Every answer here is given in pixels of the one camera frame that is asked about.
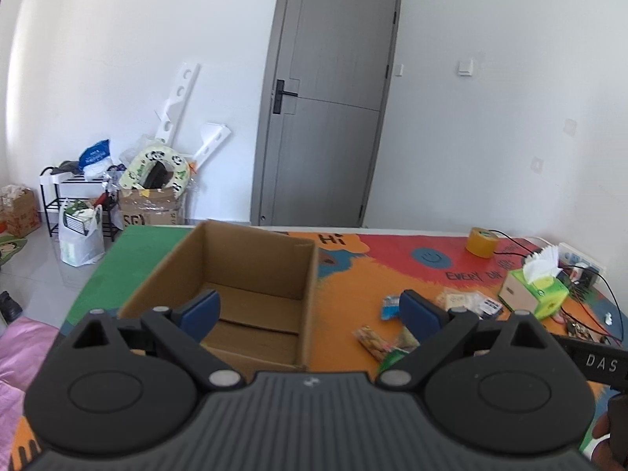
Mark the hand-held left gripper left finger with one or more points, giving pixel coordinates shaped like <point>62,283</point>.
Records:
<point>203,311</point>

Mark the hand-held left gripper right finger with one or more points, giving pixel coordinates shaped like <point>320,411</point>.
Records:
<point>417,311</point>

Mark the green-edged clear snack packet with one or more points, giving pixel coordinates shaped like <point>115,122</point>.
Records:
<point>392,357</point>

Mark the orange mixed snack packet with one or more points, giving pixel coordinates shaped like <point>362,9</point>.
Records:
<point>373,342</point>

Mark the person's right hand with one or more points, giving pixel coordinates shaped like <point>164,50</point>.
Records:
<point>601,427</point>

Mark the blue snack packet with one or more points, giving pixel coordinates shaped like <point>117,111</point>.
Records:
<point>390,306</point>

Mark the bunch of keys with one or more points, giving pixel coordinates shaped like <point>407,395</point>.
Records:
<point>579,329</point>

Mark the clear pastry snack packet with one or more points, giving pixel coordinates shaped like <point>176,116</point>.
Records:
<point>458,299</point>

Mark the colourful printed table mat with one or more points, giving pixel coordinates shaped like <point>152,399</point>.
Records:
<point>343,304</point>

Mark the green tissue box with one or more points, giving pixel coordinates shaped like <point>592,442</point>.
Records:
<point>539,294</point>

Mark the yellow tape roll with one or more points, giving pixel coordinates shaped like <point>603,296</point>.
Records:
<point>482,243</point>

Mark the white power strip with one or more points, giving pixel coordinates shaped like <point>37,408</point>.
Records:
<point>579,255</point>

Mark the brown cardboard box with clutter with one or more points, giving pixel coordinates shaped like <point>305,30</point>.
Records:
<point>152,208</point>

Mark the white plastic bag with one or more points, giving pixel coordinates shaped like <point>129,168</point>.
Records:
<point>81,245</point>

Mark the short white plastic board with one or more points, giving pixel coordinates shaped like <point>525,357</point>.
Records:
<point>213,140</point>

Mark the pink blanket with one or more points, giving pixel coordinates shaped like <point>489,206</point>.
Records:
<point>24,353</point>

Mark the blue and white bag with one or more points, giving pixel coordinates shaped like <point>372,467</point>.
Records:
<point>94,157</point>

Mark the black shoe rack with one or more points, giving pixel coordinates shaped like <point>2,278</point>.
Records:
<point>54,191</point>

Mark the black shoe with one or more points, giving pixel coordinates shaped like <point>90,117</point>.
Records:
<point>9,306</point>

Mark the cartoon floor mat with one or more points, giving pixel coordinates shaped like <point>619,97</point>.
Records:
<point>11,250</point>

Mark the small printed cardboard box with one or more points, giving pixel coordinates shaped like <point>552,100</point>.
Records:
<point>19,211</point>

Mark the long white plastic board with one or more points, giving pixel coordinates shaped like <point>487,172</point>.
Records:
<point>176,93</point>

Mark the grey door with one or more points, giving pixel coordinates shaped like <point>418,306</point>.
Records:
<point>324,108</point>

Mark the white light switch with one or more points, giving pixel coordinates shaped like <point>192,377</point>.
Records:
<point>465,66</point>

